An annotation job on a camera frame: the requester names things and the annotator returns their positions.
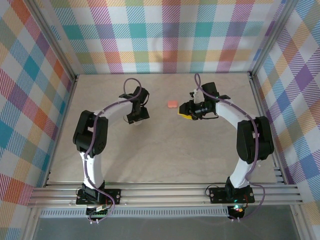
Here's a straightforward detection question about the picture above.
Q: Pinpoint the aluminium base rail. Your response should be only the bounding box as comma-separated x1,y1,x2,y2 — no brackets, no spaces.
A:
26,183,305,209

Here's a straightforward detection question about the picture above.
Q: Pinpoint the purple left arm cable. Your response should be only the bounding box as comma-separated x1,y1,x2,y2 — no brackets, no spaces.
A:
83,77,145,225

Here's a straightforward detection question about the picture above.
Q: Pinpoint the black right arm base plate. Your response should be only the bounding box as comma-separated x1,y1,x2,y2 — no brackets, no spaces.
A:
208,186,256,204

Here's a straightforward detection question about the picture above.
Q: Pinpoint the aluminium frame leg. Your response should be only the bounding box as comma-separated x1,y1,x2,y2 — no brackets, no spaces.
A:
290,204,307,240
21,207,42,240

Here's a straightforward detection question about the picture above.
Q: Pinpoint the grey slotted cable duct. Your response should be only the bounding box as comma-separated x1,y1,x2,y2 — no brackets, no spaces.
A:
39,209,231,218

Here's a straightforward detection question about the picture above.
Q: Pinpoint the aluminium frame post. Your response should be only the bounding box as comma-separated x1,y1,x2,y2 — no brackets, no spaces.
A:
248,0,300,77
26,0,80,81

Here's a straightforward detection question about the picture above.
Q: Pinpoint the aluminium side rail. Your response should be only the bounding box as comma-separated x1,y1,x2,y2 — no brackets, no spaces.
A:
248,71,286,186
44,74,80,187

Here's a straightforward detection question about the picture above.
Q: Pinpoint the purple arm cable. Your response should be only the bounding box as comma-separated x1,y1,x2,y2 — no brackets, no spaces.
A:
83,77,145,225
194,73,266,222

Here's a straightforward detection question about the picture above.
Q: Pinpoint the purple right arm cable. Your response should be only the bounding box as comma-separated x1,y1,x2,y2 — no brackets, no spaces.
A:
194,73,266,222

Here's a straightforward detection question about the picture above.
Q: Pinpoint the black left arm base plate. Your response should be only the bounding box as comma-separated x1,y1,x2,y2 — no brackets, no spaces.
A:
75,189,122,207

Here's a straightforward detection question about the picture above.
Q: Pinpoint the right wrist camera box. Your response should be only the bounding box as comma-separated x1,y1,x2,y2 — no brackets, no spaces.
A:
189,88,201,106

